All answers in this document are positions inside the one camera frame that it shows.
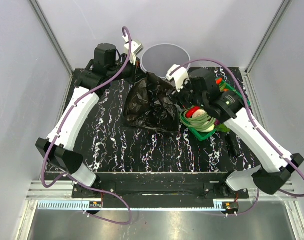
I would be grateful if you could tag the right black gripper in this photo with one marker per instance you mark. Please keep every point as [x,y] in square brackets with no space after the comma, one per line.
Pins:
[178,96]

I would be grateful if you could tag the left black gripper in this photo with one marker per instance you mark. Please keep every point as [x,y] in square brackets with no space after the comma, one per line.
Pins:
[137,72]

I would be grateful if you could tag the grey plastic trash bin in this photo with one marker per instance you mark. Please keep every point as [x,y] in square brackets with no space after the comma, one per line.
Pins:
[158,59]

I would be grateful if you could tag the black plastic trash bag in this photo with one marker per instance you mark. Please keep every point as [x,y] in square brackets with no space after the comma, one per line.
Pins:
[148,105]

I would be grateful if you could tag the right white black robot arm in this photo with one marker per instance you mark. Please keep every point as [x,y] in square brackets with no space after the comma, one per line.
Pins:
[276,163]

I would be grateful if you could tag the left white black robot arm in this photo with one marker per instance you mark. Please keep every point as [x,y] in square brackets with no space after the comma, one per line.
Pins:
[57,149]

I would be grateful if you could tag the orange toy carrot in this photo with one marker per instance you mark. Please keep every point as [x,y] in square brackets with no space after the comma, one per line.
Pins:
[218,81]

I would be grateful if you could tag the white toy mushroom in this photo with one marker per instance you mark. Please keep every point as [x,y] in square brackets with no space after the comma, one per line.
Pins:
[198,113]

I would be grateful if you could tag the red toy chili pepper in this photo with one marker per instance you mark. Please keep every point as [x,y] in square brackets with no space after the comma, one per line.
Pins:
[191,111]

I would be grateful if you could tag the green toy bean bundle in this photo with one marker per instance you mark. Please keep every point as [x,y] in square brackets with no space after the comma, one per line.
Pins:
[202,123]

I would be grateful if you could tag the green toy leaf vegetable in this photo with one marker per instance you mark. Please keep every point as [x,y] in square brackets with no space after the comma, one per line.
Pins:
[222,128]

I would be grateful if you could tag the green plastic vegetable basket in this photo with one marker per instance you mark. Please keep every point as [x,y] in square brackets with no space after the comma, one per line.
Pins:
[202,135]

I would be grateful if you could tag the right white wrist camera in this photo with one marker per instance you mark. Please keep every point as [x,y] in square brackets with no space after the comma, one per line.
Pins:
[177,75]

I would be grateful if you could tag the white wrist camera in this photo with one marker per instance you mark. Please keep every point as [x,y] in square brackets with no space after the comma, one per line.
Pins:
[177,75]
[136,48]

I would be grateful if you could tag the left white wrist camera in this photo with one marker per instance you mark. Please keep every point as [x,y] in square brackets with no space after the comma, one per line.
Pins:
[136,48]

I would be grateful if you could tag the aluminium frame rail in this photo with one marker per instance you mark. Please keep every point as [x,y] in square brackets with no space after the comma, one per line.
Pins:
[51,35]

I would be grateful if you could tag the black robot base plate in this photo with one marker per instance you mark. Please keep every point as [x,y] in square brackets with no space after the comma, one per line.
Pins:
[165,191]

